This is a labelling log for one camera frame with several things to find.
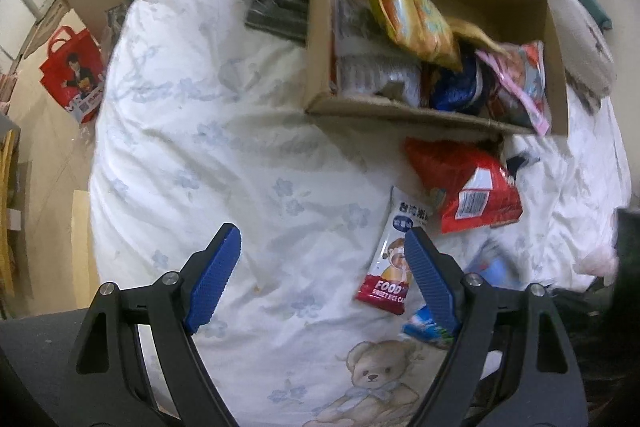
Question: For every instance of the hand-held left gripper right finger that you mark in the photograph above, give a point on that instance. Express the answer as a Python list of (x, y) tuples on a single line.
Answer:
[(430, 279)]

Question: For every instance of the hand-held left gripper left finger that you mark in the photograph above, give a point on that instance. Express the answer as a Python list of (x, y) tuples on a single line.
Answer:
[(215, 279)]

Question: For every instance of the white red rice cracker packet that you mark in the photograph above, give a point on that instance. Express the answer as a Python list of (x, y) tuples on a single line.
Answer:
[(392, 252)]

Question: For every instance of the red snack packet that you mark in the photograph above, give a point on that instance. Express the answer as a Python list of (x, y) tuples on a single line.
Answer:
[(450, 167)]

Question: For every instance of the dark blue snack packet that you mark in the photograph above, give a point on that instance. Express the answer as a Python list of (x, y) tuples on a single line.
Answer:
[(455, 89)]

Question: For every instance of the pink edged snack packet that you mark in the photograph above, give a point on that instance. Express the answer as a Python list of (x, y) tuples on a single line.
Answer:
[(520, 82)]

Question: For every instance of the silver snack packet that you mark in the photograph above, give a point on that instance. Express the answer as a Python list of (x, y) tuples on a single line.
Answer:
[(357, 27), (375, 74)]

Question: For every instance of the yellow brown snack packet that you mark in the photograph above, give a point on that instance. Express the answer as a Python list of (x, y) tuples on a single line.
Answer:
[(472, 34)]

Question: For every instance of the orange snack packet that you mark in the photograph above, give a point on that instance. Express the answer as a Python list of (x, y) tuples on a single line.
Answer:
[(415, 17)]

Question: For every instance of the brown cardboard box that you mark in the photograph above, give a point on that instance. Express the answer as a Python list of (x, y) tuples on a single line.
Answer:
[(322, 7)]

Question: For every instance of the pink fluffy cloth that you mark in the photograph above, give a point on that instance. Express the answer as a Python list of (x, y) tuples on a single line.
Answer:
[(600, 264)]

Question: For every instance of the blue white snack packet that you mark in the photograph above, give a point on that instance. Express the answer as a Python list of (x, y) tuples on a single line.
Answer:
[(425, 324)]

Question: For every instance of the light blue packet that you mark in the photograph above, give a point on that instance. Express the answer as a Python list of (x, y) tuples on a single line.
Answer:
[(495, 267)]

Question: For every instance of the small dark packet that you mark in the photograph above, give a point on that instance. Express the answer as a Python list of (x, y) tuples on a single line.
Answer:
[(522, 159)]

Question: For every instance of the bear print bed sheet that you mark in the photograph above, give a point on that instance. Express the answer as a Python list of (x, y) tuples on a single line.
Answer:
[(225, 132)]

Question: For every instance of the grey checkered duvet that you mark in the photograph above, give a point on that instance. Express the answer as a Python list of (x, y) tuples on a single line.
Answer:
[(580, 42)]

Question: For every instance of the yellow wooden chair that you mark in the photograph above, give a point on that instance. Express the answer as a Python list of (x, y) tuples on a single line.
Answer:
[(7, 187)]

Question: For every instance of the red shopping bag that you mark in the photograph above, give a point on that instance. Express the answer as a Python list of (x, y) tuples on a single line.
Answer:
[(65, 72)]

